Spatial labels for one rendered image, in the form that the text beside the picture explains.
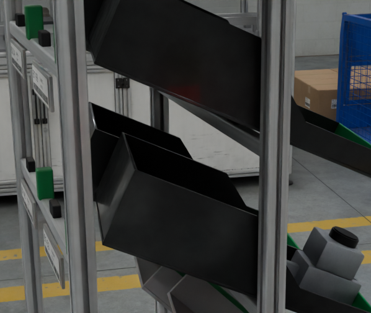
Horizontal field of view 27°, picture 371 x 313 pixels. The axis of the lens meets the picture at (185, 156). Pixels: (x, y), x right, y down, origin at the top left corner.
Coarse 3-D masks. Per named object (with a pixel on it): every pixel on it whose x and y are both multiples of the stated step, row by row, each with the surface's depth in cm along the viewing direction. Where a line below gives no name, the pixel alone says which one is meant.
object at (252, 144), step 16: (16, 32) 82; (32, 48) 72; (48, 48) 67; (48, 64) 64; (192, 112) 83; (208, 112) 78; (224, 128) 75; (240, 128) 72; (256, 144) 68; (32, 176) 85; (32, 192) 83; (48, 208) 75; (48, 224) 74; (64, 224) 71; (64, 240) 67; (256, 304) 73
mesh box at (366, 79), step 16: (352, 16) 512; (368, 16) 532; (352, 32) 516; (368, 32) 495; (352, 48) 518; (368, 48) 497; (352, 64) 520; (368, 64) 499; (352, 80) 522; (368, 80) 500; (352, 96) 524; (368, 96) 502; (336, 112) 548; (352, 112) 526; (368, 112) 504; (352, 128) 528; (368, 128) 506
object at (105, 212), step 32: (128, 160) 71; (160, 160) 80; (192, 160) 81; (96, 192) 80; (128, 192) 67; (160, 192) 68; (192, 192) 68; (224, 192) 82; (128, 224) 68; (160, 224) 68; (192, 224) 69; (224, 224) 69; (256, 224) 70; (160, 256) 69; (192, 256) 70; (224, 256) 70; (256, 256) 71; (288, 256) 86; (256, 288) 72; (288, 288) 72
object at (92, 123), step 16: (96, 112) 93; (112, 112) 93; (96, 128) 81; (112, 128) 94; (128, 128) 94; (144, 128) 94; (96, 144) 81; (112, 144) 81; (160, 144) 95; (176, 144) 95; (96, 160) 81; (96, 176) 82; (288, 240) 94
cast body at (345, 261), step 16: (320, 240) 78; (336, 240) 79; (352, 240) 78; (304, 256) 80; (320, 256) 78; (336, 256) 78; (352, 256) 78; (304, 272) 78; (320, 272) 78; (336, 272) 78; (352, 272) 79; (304, 288) 78; (320, 288) 78; (336, 288) 79; (352, 288) 79
